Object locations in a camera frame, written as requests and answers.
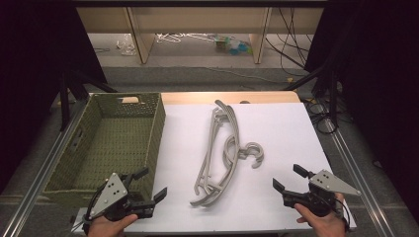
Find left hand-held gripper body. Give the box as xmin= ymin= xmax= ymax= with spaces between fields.
xmin=83 ymin=172 xmax=156 ymax=222

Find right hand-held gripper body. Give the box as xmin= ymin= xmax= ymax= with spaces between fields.
xmin=282 ymin=169 xmax=362 ymax=219

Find grey plastic clothes hanger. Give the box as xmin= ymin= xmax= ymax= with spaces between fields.
xmin=193 ymin=99 xmax=262 ymax=200
xmin=190 ymin=107 xmax=265 ymax=208

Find green woven basket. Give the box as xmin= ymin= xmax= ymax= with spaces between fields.
xmin=42 ymin=92 xmax=167 ymax=208

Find person's left hand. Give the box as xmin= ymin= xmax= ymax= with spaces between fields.
xmin=87 ymin=213 xmax=139 ymax=237

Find person's right hand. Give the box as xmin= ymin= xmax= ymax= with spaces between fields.
xmin=293 ymin=192 xmax=347 ymax=237

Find white table sheet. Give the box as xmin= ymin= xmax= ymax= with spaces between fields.
xmin=75 ymin=102 xmax=358 ymax=233

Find black metal stand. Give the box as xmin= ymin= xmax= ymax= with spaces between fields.
xmin=282 ymin=62 xmax=341 ymax=128
xmin=58 ymin=70 xmax=119 ymax=132

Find dark curtain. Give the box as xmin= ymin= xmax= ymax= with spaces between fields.
xmin=304 ymin=0 xmax=419 ymax=225
xmin=0 ymin=3 xmax=108 ymax=196

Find clear plastic bag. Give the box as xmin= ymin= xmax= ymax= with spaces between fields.
xmin=115 ymin=34 xmax=137 ymax=57

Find pile of colourful plastic items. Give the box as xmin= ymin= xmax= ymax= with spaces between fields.
xmin=213 ymin=35 xmax=254 ymax=57

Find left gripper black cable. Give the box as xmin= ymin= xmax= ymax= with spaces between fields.
xmin=70 ymin=187 xmax=107 ymax=235

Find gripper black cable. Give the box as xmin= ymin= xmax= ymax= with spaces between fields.
xmin=70 ymin=187 xmax=107 ymax=235
xmin=335 ymin=197 xmax=352 ymax=231

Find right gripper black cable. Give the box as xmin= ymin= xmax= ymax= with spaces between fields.
xmin=335 ymin=197 xmax=352 ymax=231

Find silver metal rail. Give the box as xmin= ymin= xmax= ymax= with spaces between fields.
xmin=320 ymin=112 xmax=394 ymax=237
xmin=2 ymin=98 xmax=91 ymax=237

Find black cable bundle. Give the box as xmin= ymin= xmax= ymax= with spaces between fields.
xmin=303 ymin=96 xmax=340 ymax=136

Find thin white floor cable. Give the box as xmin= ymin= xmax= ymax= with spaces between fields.
xmin=203 ymin=66 xmax=292 ymax=85

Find hanging black cables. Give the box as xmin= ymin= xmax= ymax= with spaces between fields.
xmin=265 ymin=7 xmax=314 ymax=69

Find light wooden desk frame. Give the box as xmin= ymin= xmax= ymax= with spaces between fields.
xmin=76 ymin=7 xmax=325 ymax=65

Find white wire hangers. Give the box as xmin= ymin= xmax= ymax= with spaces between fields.
xmin=155 ymin=32 xmax=215 ymax=44

